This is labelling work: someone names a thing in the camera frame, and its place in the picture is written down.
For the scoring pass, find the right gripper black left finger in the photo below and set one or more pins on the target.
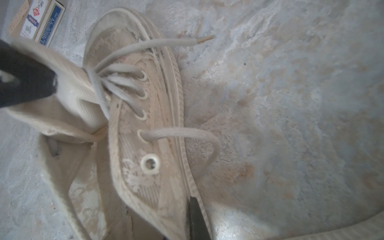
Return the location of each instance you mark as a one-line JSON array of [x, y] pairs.
[[23, 79]]

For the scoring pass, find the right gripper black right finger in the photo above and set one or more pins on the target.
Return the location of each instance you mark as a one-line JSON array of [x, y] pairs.
[[198, 228]]

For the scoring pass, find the cream canvas sneaker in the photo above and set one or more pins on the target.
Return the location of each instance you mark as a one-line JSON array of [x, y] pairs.
[[371, 229], [111, 144]]

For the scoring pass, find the small printed card box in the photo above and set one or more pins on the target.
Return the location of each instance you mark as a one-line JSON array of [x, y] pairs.
[[37, 20]]

